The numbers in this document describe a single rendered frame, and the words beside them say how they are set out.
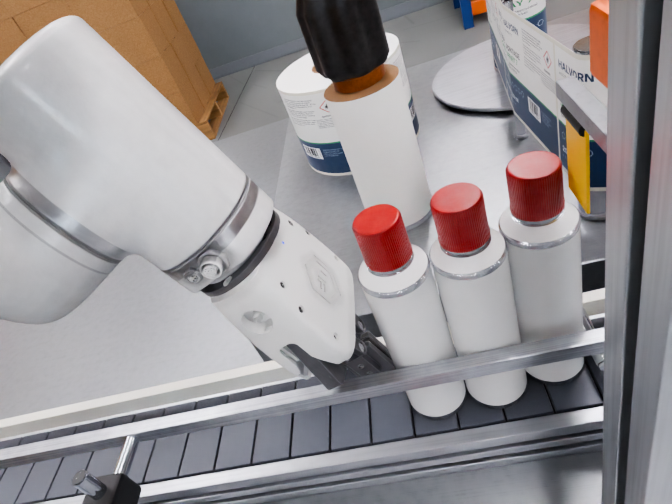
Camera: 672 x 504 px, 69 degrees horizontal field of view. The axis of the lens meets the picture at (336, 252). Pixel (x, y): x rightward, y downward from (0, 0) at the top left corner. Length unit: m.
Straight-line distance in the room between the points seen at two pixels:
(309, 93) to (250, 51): 4.26
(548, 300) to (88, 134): 0.31
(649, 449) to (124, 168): 0.27
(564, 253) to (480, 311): 0.07
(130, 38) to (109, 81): 3.34
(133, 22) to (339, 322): 3.33
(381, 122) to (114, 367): 0.50
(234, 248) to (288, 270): 0.05
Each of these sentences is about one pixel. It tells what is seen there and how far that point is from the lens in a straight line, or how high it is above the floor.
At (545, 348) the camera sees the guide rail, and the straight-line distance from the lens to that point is 0.38.
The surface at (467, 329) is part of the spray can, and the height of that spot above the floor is 0.98.
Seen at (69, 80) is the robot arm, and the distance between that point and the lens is 0.28.
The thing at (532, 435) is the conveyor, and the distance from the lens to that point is 0.45.
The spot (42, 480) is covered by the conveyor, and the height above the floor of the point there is 0.88.
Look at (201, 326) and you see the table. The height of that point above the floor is 0.83.
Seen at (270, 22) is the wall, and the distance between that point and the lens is 4.88.
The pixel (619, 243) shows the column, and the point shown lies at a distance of 0.19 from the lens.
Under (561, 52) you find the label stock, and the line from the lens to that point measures 0.55.
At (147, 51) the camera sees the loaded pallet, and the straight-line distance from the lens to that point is 3.62.
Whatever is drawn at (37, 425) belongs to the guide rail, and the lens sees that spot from 0.67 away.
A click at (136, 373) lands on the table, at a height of 0.83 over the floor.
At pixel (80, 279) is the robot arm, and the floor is 1.14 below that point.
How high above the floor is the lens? 1.27
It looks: 37 degrees down
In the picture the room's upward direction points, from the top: 24 degrees counter-clockwise
